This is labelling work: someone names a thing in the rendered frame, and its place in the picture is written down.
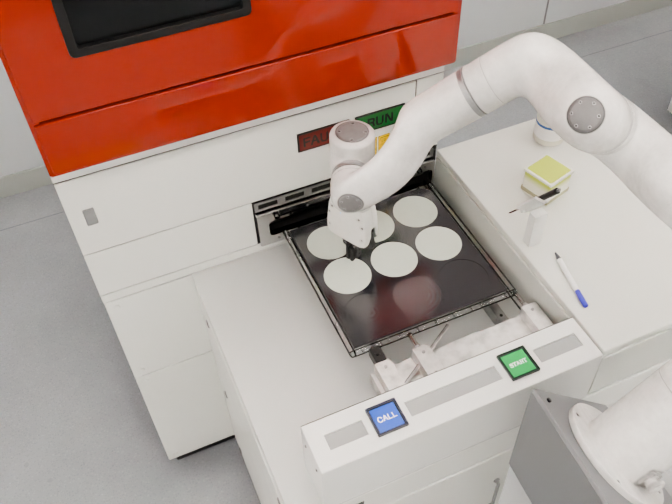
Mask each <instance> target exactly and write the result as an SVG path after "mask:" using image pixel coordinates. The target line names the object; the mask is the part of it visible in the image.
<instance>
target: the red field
mask: <svg viewBox="0 0 672 504"><path fill-rule="evenodd" d="M333 127H334V126H332V127H328V128H325V129H322V130H318V131H315V132H311V133H308V134H305V135H301V136H299V143H300V151H303V150H306V149H309V148H313V147H316V146H319V145H323V144H326V143H329V133H330V131H331V129H332V128H333Z"/></svg>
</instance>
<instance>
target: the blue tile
mask: <svg viewBox="0 0 672 504"><path fill-rule="evenodd" d="M369 413H370V415H371V417H372V419H373V421H374V423H375V424H376V426H377V428H378V430H379V432H380V433H382V432H385V431H387V430H390V429H392V428H394V427H397V426H399V425H402V424H404V423H405V422H404V420H403V419H402V417H401V415H400V413H399V411H398V410H397V408H396V406H395V404H394V403H393V402H390V403H388V404H385V405H383V406H380V407H378V408H376V409H373V410H371V411H369Z"/></svg>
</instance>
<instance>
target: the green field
mask: <svg viewBox="0 0 672 504"><path fill-rule="evenodd" d="M403 106H404V105H402V106H399V107H396V108H392V109H389V110H386V111H382V112H379V113H375V114H372V115H369V116H365V117H362V118H359V119H357V120H359V121H363V122H365V123H367V124H369V125H370V126H371V127H372V128H373V129H376V128H379V127H382V126H386V125H389V124H392V123H395V122H396V120H397V117H398V115H399V112H400V110H401V109H402V107H403Z"/></svg>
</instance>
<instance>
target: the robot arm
mask: <svg viewBox="0 0 672 504"><path fill-rule="evenodd" d="M518 97H524V98H525V99H527V100H528V101H529V102H530V104H531V105H532V106H533V107H534V108H535V110H536V111H537V113H538V114H539V115H540V117H541V118H542V119H543V120H544V121H545V123H546V124H547V125H548V126H549V127H550V128H551V129H552V130H553V131H554V132H555V133H556V134H557V135H559V136H560V137H561V138H562V139H563V140H564V141H566V142H567V143H568V144H569V145H571V146H572V147H574V148H576V149H578V150H580V151H583V152H586V153H589V154H591V155H593V156H594V157H596V158H597V159H598V160H600V161H601V162H602V163H603V164H604V165H605V166H607V167H608V168H609V169H610V170H611V171H612V172H613V173H614V174H615V175H616V176H617V177H618V178H619V179H620V180H621V181H622V182H623V183H624V184H625V185H626V187H627V188H628V189H629V190H630V191H631V192H632V193H633V194H634V195H635V196H636V197H637V198H638V199H639V200H640V201H641V202H642V203H643V204H644V205H645V206H646V207H647V208H648V209H649V210H650V211H651V212H652V213H654V214H655V215H656V216H657V217H658V218H659V219H660V220H661V221H663V222H664V223H665V224H666V225H667V226H668V227H669V228H670V229H672V135H671V134H670V133H668V132H667V131H666V130H665V129H664V128H663V127H661V126H660V125H659V124H658V123H657V122H655V121H654V120H653V119H652V118H651V117H649V116H648V115H647V114H646V113H645V112H643V111H642V110H641V109H640V108H638V107H637V106H636V105H635V104H633V103H632V102H631V101H630V100H628V99H627V98H626V97H624V96H623V95H622V94H620V93H619V92H618V91H616V90H615V89H614V88H613V87H612V86H611V85H610V84H608V83H607V82H606V81H605V80H604V79H603V78H602V77H601V76H600V75H599V74H598V73H597V72H595V71H594V70H593V69H592V68H591V67H590V66H589V65H588V64H587V63H586V62H585V61H584V60H583V59H581V58H580V57H579V56H578V55H577V54H576V53H575V52H573V51H572V50H571V49H570V48H568V47H567V46H566V45H564V44H563V43H561V42H560V41H558V40H557V39H555V38H553V37H551V36H548V35H546V34H543V33H537V32H529V33H524V34H520V35H517V36H515V37H513V38H511V39H509V40H507V41H505V42H504V43H502V44H500V45H499V46H497V47H495V48H493V49H492V50H490V51H488V52H487V53H485V54H484V55H482V56H480V57H479V58H477V59H475V60H474V61H472V62H470V63H469V64H467V65H465V66H464V67H462V68H460V69H459V70H457V71H456V72H454V73H452V74H451V75H449V76H448V77H446V78H444V79H443V80H441V81H440V82H438V83H436V84H435V85H433V86H432V87H430V88H428V89H427V90H425V91H424V92H422V93H420V94H419V95H417V96H415V97H414V98H412V99H411V100H410V101H408V102H407V103H406V104H405V105H404V106H403V107H402V109H401V110H400V112H399V115H398V117H397V120H396V123H395V125H394V127H393V129H392V132H391V133H390V135H389V137H388V139H387V140H386V142H385V144H384V145H383V146H382V148H381V149H380V150H379V151H378V152H377V154H376V155H375V131H374V129H373V128H372V127H371V126H370V125H369V124H367V123H365V122H363V121H359V120H346V121H343V122H340V123H338V124H336V125H335V126H334V127H333V128H332V129H331V131H330V133H329V144H330V168H331V183H330V185H331V186H330V195H331V196H330V200H329V205H328V216H327V223H328V228H329V230H330V231H331V232H333V233H334V234H336V235H338V236H339V237H341V238H342V239H343V243H344V244H345V245H346V258H347V259H350V260H351V261H354V260H355V259H356V258H358V257H359V256H360V255H361V248H365V247H367V248H370V249H373V248H374V247H375V246H376V244H375V239H374V237H377V233H378V221H377V212H376V207H375V204H377V203H379V202H381V201H382V200H384V199H386V198H387V197H389V196H391V195H392V194H394V193H395V192H397V191H398V190H399V189H401V188H402V187H403V186H404V185H405V184H406V183H407V182H408V181H409V180H410V179H411V178H412V177H413V175H414V174H415V173H416V172H417V170H418V169H419V167H420V166H421V164H422V163H423V161H424V159H425V157H426V156H427V154H428V152H429V151H430V149H431V148H432V146H433V145H434V144H435V143H437V142H438V141H439V140H441V139H443V138H445V137H446V136H448V135H450V134H452V133H454V132H456V131H457V130H459V129H461V128H463V127H465V126H467V125H469V124H470V123H472V122H474V121H476V120H478V119H480V118H482V117H483V116H485V115H487V114H489V113H491V112H492V111H494V110H496V109H498V108H499V107H501V106H503V105H505V104H507V103H509V102H510V101H512V100H514V99H516V98H518ZM568 417H569V423H570V426H571V429H572V431H573V434H574V436H575V438H576V440H577V442H578V444H579V445H580V447H581V449H582V450H583V452H584V453H585V455H586V456H587V458H588V459H589V460H590V462H591V463H592V464H593V466H594V467H595V468H596V469H597V471H598V472H599V473H600V474H601V475H602V477H603V478H604V479H605V480H606V481H607V482H608V483H609V484H610V485H611V486H612V487H613V488H614V489H615V490H616V491H617V492H618V493H620V494H621V495H622V496H623V497H624V498H626V499H627V500H628V501H630V502H631V503H633V504H663V502H664V495H663V491H662V489H663V487H664V485H665V482H664V481H661V480H660V479H661V478H662V477H663V476H662V474H663V473H664V472H665V471H667V470H668V469H669V468H671V467H672V358H671V359H670V360H669V361H667V362H666V363H665V364H664V365H662V366H661V367H660V368H659V369H657V370H656V371H655V372H654V373H652V374H651V375H650V376H648V377H647V378H646V379H645V380H643V381H642V382H641V383H640V384H638V385H637V386H636V387H635V388H633V389H632V390H631V391H630V392H628V393H627V394H626V395H624V396H623V397H622V398H621V399H619V400H618V401H617V402H616V403H614V404H613V405H612V406H611V407H609V408H608V409H607V410H605V411H604V412H603V413H602V412H600V411H599V410H597V409H596V408H594V407H592V406H590V405H588V404H584V403H577V404H576V405H574V406H573V407H572V408H571V409H570V410H569V416H568Z"/></svg>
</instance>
